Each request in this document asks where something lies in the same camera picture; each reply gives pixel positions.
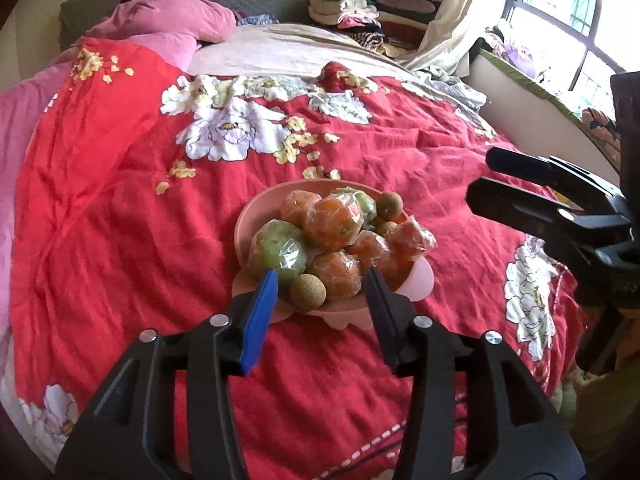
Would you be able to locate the stack of folded clothes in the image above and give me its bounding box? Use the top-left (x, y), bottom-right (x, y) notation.
top-left (307, 0), bottom-right (441, 56)

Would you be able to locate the crumpled grey patterned cloth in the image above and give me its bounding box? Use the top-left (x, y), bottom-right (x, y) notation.
top-left (410, 67), bottom-right (488, 113)

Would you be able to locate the pink quilt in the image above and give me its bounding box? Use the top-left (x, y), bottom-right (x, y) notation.
top-left (0, 57), bottom-right (76, 321)

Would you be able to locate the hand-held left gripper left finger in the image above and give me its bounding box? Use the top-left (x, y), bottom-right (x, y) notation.
top-left (55, 268), bottom-right (279, 480)

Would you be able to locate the beige blanket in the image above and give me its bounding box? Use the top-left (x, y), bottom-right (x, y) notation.
top-left (187, 22), bottom-right (421, 81)

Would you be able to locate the green edged window seat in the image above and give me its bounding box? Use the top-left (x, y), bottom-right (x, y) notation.
top-left (467, 47), bottom-right (621, 171)

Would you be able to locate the pink pillow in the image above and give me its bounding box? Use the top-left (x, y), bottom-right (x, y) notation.
top-left (90, 0), bottom-right (237, 56)

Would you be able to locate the cream curtain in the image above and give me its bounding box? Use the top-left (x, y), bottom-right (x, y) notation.
top-left (400, 0), bottom-right (526, 76)

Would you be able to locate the pink plate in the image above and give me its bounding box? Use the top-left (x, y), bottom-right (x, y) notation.
top-left (231, 179), bottom-right (435, 332)

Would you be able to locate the large green orange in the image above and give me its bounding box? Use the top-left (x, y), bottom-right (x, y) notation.
top-left (248, 219), bottom-right (310, 283)

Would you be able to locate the purple cloth pile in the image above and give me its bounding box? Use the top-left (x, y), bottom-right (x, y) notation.
top-left (482, 17), bottom-right (551, 81)

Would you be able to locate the plastic orange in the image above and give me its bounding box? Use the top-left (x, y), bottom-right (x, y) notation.
top-left (279, 189), bottom-right (323, 228)
top-left (347, 230), bottom-right (398, 281)
top-left (306, 251), bottom-right (362, 302)
top-left (302, 196), bottom-right (365, 252)

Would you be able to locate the small reddish orange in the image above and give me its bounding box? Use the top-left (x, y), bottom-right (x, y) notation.
top-left (387, 216), bottom-right (438, 262)

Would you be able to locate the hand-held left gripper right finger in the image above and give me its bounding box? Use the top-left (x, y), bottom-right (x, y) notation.
top-left (364, 266), bottom-right (586, 480)

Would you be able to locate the red floral quilt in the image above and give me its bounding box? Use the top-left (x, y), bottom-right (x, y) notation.
top-left (10, 37), bottom-right (601, 480)

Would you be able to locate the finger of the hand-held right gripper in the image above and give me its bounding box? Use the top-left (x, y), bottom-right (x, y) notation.
top-left (465, 176), bottom-right (635, 307)
top-left (485, 145), bottom-right (630, 217)

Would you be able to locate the dark floral cloth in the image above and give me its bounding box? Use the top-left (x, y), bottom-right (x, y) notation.
top-left (580, 107), bottom-right (618, 156)

